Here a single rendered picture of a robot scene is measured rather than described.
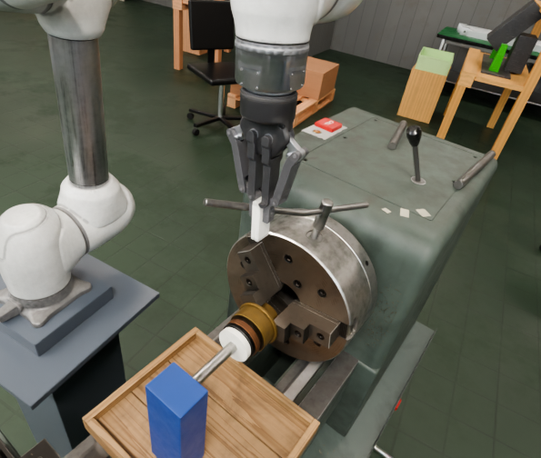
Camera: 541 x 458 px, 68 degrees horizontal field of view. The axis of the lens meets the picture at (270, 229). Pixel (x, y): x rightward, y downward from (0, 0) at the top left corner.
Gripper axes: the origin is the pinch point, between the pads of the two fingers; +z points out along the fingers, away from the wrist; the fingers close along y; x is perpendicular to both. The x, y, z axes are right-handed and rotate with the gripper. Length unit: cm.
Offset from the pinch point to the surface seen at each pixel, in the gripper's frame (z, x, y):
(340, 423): 76, 25, 15
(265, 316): 21.4, 0.7, 1.9
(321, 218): 4.5, 13.1, 4.0
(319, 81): 81, 375, -202
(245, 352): 24.2, -6.0, 2.9
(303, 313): 22.7, 7.3, 6.3
